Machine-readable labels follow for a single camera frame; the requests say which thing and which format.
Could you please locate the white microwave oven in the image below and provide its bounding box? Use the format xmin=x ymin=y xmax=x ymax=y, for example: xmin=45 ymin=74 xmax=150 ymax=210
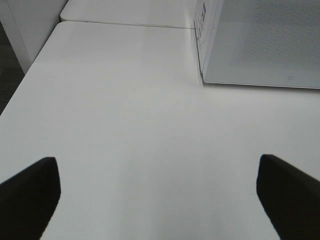
xmin=192 ymin=0 xmax=320 ymax=90

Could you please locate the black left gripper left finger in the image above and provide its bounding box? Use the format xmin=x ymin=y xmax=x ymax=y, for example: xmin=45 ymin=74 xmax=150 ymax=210
xmin=0 ymin=157 xmax=61 ymax=240

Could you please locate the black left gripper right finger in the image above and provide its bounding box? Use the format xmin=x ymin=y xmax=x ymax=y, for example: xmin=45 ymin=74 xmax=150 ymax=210
xmin=256 ymin=154 xmax=320 ymax=240

